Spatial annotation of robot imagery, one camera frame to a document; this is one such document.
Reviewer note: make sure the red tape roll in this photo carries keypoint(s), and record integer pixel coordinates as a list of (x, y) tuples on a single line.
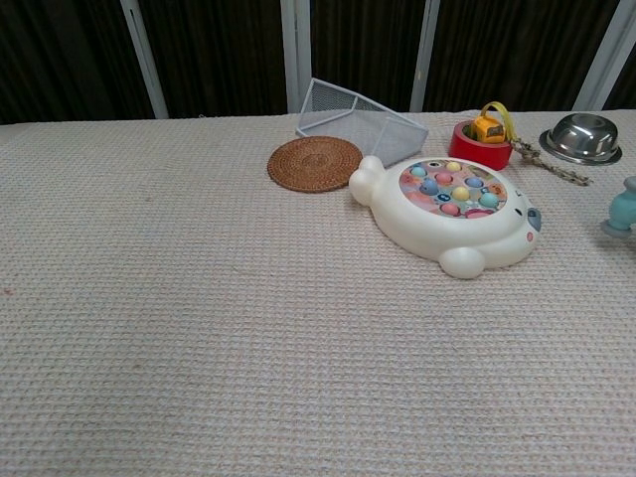
[(479, 155)]

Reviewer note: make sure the stainless steel bowl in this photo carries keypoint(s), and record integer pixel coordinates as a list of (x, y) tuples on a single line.
[(584, 139)]

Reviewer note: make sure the black pleated curtain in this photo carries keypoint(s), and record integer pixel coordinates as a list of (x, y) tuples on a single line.
[(223, 54)]

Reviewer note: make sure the round brown woven coaster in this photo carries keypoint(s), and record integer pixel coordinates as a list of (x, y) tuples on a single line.
[(314, 164)]

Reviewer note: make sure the white metal frame post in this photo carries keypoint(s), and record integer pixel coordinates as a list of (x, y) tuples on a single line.
[(425, 54), (144, 59), (295, 54), (603, 54)]

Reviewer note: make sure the white seal fishing toy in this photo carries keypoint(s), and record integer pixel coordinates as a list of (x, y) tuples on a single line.
[(422, 233)]

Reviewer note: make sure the beige waffle-weave tablecloth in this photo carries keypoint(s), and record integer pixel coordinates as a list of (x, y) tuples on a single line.
[(199, 308)]

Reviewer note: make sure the grey mesh metal tray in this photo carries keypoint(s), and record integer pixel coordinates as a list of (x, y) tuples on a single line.
[(348, 129)]

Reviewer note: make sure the teal grey toy hammer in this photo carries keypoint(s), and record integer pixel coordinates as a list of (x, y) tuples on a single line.
[(623, 208)]

